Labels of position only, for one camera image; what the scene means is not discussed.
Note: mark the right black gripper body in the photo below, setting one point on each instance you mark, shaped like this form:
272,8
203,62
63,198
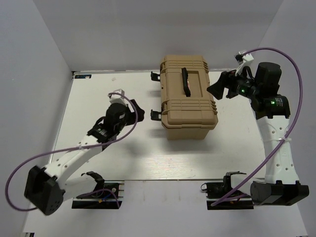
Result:
239,85

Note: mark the tan plastic toolbox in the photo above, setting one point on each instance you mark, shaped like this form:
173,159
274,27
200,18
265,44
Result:
184,117

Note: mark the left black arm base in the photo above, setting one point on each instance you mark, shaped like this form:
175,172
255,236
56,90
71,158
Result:
106,194

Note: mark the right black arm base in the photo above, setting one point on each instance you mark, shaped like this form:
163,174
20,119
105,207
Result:
216,189

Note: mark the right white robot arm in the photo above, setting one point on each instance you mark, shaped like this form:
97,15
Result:
274,181

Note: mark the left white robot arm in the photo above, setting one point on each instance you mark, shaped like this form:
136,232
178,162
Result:
48,187

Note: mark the black toolbox latch near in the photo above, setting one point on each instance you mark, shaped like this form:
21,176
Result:
155,115

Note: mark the black toolbox latch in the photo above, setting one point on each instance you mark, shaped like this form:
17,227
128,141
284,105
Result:
155,115
155,76

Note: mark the black toolbox latch far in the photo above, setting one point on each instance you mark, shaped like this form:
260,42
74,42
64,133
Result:
155,76

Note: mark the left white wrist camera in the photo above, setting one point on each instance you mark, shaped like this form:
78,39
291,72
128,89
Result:
117,97

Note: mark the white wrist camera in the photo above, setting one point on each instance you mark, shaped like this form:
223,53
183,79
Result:
117,97
244,59

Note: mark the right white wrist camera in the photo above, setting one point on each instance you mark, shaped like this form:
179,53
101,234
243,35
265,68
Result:
244,59

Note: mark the black toolbox handle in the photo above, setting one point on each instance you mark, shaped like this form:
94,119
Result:
185,82

